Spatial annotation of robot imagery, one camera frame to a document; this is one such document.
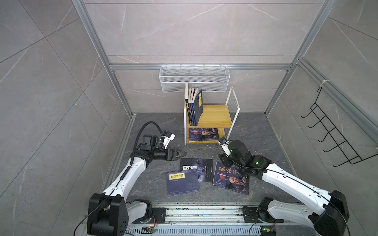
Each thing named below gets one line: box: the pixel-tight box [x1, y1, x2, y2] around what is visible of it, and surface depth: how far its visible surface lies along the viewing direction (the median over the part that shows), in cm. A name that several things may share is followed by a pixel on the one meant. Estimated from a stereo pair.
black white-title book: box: [180, 158, 214, 183], surface depth 90 cm
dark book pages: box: [188, 88, 196, 126], surface depth 78 cm
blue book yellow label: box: [192, 88, 204, 126], surface depth 81 cm
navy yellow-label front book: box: [166, 169, 201, 197], surface depth 85 cm
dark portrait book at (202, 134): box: [189, 127, 220, 142], surface depth 100 cm
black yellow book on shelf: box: [184, 82, 193, 125], surface depth 76 cm
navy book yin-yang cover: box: [191, 88, 199, 127], surface depth 79 cm
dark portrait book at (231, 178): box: [212, 161, 250, 196], surface depth 85 cm
